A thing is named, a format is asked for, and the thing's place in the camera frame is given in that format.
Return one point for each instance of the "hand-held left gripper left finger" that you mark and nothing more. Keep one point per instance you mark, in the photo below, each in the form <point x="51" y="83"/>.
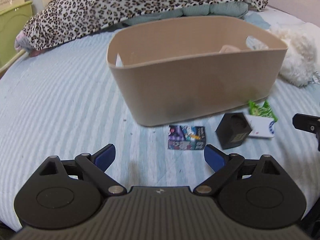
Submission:
<point x="106" y="156"/>

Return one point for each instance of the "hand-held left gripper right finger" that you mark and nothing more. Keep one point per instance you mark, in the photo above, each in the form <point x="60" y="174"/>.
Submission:
<point x="213" y="158"/>

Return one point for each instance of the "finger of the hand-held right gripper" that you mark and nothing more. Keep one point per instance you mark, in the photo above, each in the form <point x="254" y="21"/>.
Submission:
<point x="306" y="123"/>

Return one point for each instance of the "colourful printed card packet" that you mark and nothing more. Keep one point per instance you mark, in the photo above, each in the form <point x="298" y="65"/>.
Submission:
<point x="187" y="137"/>

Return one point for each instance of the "black hexagon-print box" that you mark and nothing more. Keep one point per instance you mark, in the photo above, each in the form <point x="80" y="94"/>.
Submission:
<point x="233" y="130"/>

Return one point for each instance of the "white card pack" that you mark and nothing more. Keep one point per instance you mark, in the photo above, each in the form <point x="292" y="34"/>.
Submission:
<point x="261" y="129"/>

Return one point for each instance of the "green snack packet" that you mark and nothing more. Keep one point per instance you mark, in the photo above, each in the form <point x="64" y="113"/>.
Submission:
<point x="260" y="108"/>

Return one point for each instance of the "beige plastic storage bin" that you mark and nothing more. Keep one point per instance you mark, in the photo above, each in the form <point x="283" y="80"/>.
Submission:
<point x="192" y="77"/>

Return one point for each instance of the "white plush toy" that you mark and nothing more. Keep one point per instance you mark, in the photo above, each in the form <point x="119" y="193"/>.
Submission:
<point x="297" y="55"/>

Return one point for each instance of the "striped light blue bed sheet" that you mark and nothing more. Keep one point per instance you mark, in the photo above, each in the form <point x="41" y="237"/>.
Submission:
<point x="65" y="100"/>

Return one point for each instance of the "beige item inside bin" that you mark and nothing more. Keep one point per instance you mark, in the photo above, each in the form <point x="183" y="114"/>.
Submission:
<point x="228" y="48"/>

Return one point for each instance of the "light green quilt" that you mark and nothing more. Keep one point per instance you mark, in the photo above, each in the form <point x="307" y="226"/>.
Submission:
<point x="200" y="11"/>

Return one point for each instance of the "leopard print blanket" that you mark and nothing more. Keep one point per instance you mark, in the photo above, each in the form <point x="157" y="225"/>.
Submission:
<point x="130" y="5"/>

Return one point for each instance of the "green cabinet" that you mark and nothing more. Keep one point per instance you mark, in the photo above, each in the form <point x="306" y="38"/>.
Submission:
<point x="11" y="30"/>

